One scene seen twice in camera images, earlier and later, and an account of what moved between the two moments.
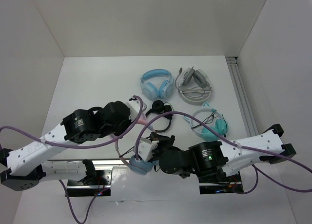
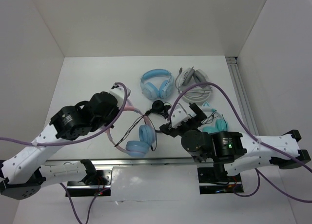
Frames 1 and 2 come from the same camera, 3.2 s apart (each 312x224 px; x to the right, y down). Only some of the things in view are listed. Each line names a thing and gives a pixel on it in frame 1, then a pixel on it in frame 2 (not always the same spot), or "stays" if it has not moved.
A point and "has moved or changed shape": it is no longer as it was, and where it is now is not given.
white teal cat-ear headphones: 221,127 stays
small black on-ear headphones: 159,107 stays
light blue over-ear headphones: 150,91 stays
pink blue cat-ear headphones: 140,167 has moved or changed shape
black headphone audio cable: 130,150 -> 133,126
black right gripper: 154,136 -> 173,132
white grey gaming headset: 193,87 stays
